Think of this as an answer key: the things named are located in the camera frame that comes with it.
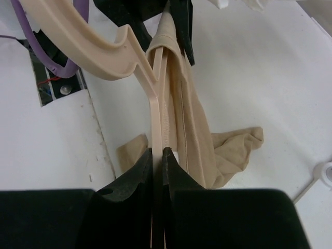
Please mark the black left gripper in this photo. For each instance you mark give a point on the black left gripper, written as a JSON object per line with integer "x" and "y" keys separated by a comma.
{"x": 135, "y": 12}

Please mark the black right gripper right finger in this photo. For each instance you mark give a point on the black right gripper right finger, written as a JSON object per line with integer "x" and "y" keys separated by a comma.
{"x": 195, "y": 217}

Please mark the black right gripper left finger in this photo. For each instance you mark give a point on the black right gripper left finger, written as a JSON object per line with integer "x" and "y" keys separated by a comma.
{"x": 116, "y": 216}

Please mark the beige t shirt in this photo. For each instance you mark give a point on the beige t shirt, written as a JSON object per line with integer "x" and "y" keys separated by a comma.
{"x": 211, "y": 159}

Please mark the beige wooden hanger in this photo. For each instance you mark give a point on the beige wooden hanger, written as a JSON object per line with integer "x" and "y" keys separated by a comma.
{"x": 67, "y": 29}

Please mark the silver white clothes rack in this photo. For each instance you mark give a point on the silver white clothes rack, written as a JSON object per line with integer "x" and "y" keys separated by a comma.
{"x": 321, "y": 181}

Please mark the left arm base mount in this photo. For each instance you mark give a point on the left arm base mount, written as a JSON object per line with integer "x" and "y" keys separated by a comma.
{"x": 49, "y": 86}

